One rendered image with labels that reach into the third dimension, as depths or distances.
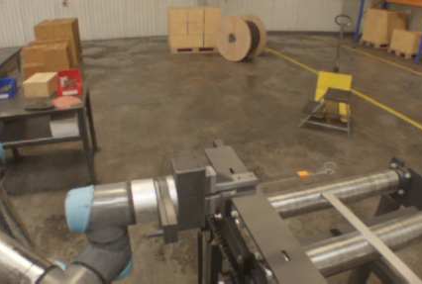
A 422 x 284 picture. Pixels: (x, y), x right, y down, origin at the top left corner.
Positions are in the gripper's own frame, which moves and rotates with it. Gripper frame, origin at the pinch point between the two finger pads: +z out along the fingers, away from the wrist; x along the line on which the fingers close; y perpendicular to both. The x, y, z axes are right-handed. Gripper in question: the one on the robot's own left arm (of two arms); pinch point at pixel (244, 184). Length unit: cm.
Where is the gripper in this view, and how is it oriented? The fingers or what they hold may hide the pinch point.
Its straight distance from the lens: 59.0
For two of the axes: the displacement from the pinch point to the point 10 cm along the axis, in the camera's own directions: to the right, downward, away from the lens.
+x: -0.2, 8.8, 4.7
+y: -2.9, -4.6, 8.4
